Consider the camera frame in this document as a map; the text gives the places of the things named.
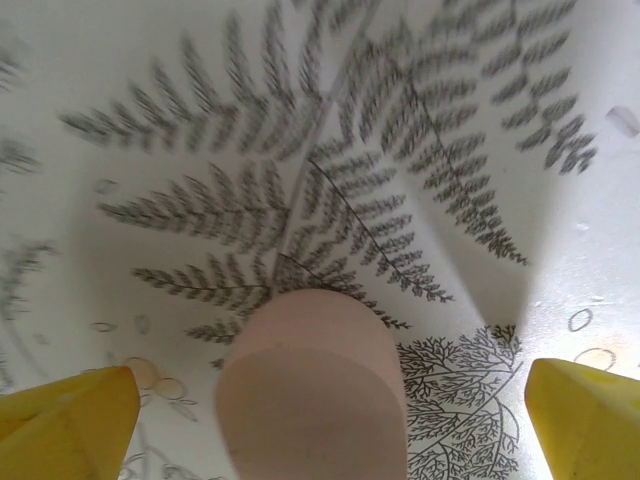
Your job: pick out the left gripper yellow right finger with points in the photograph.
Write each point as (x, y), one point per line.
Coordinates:
(590, 430)

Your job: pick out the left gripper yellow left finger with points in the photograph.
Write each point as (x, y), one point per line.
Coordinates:
(60, 430)

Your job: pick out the small pinkish earbud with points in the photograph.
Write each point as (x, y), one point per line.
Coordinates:
(625, 120)

